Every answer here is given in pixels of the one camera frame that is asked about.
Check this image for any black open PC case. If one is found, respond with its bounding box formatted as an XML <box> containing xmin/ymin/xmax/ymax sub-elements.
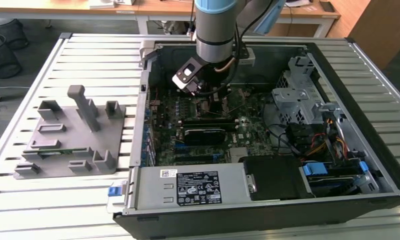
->
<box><xmin>106</xmin><ymin>39</ymin><xmax>400</xmax><ymax>240</ymax></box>

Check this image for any black RAM slot bank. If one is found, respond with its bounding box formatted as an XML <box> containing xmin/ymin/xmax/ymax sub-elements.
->
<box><xmin>182</xmin><ymin>118</ymin><xmax>238</xmax><ymax>131</ymax></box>

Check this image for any green motherboard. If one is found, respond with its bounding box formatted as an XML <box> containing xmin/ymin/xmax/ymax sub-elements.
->
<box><xmin>146</xmin><ymin>84</ymin><xmax>279</xmax><ymax>167</ymax></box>

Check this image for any black expansion slot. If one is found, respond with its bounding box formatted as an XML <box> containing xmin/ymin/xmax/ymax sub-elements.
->
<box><xmin>175</xmin><ymin>154</ymin><xmax>220</xmax><ymax>163</ymax></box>

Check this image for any blue case latch tab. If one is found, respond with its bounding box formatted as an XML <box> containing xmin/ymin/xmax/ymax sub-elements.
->
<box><xmin>108</xmin><ymin>186</ymin><xmax>124</xmax><ymax>198</ymax></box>

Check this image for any white box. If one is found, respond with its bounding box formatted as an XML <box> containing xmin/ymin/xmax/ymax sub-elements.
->
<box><xmin>88</xmin><ymin>0</ymin><xmax>116</xmax><ymax>10</ymax></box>

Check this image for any wooden cabinet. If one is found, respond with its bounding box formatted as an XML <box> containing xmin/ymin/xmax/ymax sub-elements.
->
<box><xmin>326</xmin><ymin>0</ymin><xmax>400</xmax><ymax>71</ymax></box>

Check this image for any black phone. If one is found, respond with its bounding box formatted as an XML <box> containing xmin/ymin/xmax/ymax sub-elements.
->
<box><xmin>319</xmin><ymin>1</ymin><xmax>335</xmax><ymax>13</ymax></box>

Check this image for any wooden desk white frame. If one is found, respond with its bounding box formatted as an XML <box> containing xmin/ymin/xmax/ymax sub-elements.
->
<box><xmin>0</xmin><ymin>0</ymin><xmax>342</xmax><ymax>38</ymax></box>

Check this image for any silver metal drive cage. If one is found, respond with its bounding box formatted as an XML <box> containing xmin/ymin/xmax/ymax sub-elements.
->
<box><xmin>271</xmin><ymin>56</ymin><xmax>326</xmax><ymax>126</ymax></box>

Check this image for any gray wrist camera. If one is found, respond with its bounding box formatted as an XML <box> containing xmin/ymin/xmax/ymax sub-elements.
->
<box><xmin>239</xmin><ymin>48</ymin><xmax>256</xmax><ymax>66</ymax></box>

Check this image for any blue disk carrier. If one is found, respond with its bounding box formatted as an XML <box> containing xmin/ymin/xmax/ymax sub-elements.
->
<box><xmin>300</xmin><ymin>161</ymin><xmax>330</xmax><ymax>178</ymax></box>

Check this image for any gray labelled power supply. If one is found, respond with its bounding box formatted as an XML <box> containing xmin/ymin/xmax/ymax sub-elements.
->
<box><xmin>132</xmin><ymin>163</ymin><xmax>256</xmax><ymax>210</ymax></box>

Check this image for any coloured power wire bundle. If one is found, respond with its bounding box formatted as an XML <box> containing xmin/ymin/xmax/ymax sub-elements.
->
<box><xmin>303</xmin><ymin>118</ymin><xmax>351</xmax><ymax>161</ymax></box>

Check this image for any gray parts rack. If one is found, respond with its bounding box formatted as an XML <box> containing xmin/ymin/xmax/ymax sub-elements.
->
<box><xmin>12</xmin><ymin>84</ymin><xmax>128</xmax><ymax>181</ymax></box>

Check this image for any black mesh waste bin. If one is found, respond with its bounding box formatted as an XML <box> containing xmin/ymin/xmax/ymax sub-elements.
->
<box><xmin>0</xmin><ymin>18</ymin><xmax>31</xmax><ymax>50</ymax></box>
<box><xmin>0</xmin><ymin>33</ymin><xmax>23</xmax><ymax>80</ymax></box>

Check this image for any metal socket cover frame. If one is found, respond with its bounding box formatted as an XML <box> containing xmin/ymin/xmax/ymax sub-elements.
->
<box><xmin>226</xmin><ymin>88</ymin><xmax>252</xmax><ymax>113</ymax></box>

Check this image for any black graphics card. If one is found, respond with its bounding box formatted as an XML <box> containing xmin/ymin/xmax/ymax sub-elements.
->
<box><xmin>183</xmin><ymin>127</ymin><xmax>227</xmax><ymax>146</ymax></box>

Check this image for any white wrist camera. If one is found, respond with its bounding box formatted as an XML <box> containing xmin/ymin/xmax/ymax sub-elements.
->
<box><xmin>172</xmin><ymin>56</ymin><xmax>204</xmax><ymax>95</ymax></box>

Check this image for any green RAM stick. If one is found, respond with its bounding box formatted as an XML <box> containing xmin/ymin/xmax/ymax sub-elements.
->
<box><xmin>21</xmin><ymin>147</ymin><xmax>90</xmax><ymax>155</ymax></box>

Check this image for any CPU socket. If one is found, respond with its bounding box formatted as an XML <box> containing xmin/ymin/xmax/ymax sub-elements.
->
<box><xmin>194</xmin><ymin>97</ymin><xmax>230</xmax><ymax>119</ymax></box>

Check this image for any silver chipset heat sink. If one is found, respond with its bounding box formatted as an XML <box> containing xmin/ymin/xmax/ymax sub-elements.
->
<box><xmin>228</xmin><ymin>147</ymin><xmax>251</xmax><ymax>164</ymax></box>

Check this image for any black plastic shroud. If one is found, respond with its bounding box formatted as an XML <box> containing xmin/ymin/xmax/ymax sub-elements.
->
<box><xmin>238</xmin><ymin>154</ymin><xmax>316</xmax><ymax>202</ymax></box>

